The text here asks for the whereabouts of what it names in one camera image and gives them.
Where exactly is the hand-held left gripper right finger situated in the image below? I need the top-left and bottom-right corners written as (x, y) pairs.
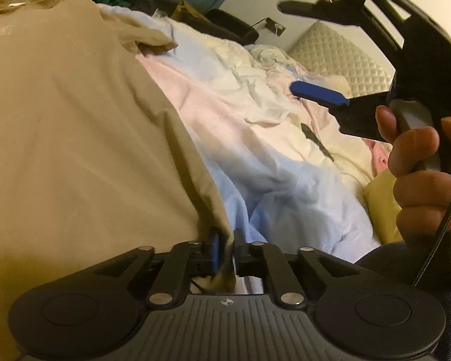
top-left (233, 229), bottom-right (366, 306)

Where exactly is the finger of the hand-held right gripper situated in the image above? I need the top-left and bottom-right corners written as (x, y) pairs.
top-left (290, 80), bottom-right (392, 139)
top-left (277, 0), bottom-right (413, 43)

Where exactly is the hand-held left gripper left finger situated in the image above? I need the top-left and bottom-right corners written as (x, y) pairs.
top-left (82, 227), bottom-right (222, 307)

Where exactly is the tan t-shirt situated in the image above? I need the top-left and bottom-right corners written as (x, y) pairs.
top-left (0, 0), bottom-right (237, 361)

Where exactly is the person's right hand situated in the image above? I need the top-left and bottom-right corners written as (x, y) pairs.
top-left (375, 104), bottom-right (451, 243)

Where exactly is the white plug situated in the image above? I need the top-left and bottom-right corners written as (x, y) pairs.
top-left (253, 17), bottom-right (287, 37)

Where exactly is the pastel patchwork blanket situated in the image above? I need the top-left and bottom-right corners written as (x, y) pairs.
top-left (98, 5), bottom-right (393, 264)

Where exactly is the black bag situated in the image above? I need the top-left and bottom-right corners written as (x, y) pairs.
top-left (206, 9), bottom-right (260, 45)

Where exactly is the brown cloth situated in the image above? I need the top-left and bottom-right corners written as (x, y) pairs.
top-left (172, 0), bottom-right (213, 24)

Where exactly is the yellow pillow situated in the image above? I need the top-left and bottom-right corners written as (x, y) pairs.
top-left (362, 168), bottom-right (405, 244)

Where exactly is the black braided cable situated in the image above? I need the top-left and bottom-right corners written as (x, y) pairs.
top-left (412, 178), bottom-right (451, 287)

